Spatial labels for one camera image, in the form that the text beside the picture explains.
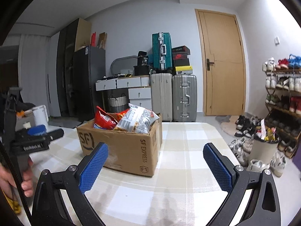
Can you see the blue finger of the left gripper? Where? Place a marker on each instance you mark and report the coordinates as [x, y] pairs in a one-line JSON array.
[[37, 130], [55, 134]]

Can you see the shoe rack with shoes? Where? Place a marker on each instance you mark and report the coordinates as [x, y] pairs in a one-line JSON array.
[[283, 101]]

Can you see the yellow sleeve forearm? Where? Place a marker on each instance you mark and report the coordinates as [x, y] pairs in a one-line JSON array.
[[15, 206]]

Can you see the white red noodle snack bag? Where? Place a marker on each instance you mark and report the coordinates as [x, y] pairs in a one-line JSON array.
[[137, 120]]

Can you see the dark refrigerator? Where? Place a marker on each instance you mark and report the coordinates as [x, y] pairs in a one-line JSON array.
[[89, 66]]

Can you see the white drawer desk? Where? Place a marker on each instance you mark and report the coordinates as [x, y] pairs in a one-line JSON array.
[[136, 88]]

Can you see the red puffed snack bag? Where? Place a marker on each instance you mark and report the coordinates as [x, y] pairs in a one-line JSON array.
[[106, 121]]

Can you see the teal suitcase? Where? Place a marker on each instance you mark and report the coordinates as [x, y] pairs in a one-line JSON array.
[[162, 52]]

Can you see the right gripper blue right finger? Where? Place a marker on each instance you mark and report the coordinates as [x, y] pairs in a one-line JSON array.
[[221, 167]]

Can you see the white trash bin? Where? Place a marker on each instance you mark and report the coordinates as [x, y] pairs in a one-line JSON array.
[[263, 150]]

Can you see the checkered tablecloth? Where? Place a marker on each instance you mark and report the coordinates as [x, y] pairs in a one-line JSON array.
[[183, 191]]

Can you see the wooden door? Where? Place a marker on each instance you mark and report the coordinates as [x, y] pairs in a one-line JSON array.
[[224, 70]]

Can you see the beige suitcase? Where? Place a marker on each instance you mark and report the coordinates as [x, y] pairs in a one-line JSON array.
[[161, 95]]

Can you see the white kettle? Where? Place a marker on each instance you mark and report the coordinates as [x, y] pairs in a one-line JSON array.
[[41, 116]]

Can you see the woven laundry basket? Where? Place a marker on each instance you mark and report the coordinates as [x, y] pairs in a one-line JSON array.
[[118, 104]]

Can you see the silver suitcase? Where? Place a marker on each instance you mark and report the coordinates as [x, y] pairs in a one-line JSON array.
[[185, 98]]

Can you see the grey oval mirror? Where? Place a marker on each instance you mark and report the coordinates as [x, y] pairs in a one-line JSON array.
[[124, 65]]

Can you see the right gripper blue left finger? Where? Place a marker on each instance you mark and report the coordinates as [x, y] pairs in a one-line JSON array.
[[91, 165]]

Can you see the SF cardboard box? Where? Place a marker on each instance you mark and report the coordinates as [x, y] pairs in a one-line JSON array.
[[128, 152]]

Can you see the stacked shoe boxes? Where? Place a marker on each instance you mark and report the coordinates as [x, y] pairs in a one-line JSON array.
[[181, 62]]

